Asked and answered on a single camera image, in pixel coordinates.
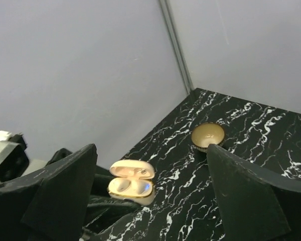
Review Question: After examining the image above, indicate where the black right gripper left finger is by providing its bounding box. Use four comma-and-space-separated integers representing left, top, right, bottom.
0, 144, 97, 240

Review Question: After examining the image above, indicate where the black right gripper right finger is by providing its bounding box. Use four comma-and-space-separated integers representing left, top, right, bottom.
207, 144, 301, 240

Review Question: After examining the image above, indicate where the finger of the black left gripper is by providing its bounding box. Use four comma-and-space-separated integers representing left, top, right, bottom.
82, 195, 142, 233
46, 148, 113, 196

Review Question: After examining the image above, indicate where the cream earbud charging case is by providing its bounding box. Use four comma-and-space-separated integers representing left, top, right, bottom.
107, 160, 156, 206

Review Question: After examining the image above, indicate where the white earbud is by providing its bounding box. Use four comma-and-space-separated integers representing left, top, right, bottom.
133, 181, 149, 195

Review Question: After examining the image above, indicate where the gold patterned ceramic bowl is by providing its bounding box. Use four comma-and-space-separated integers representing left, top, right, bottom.
191, 123, 226, 153

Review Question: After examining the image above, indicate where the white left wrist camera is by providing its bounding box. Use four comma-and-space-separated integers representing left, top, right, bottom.
0, 131, 30, 183

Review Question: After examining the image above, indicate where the aluminium frame rail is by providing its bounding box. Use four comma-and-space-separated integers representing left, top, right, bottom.
159, 0, 194, 95

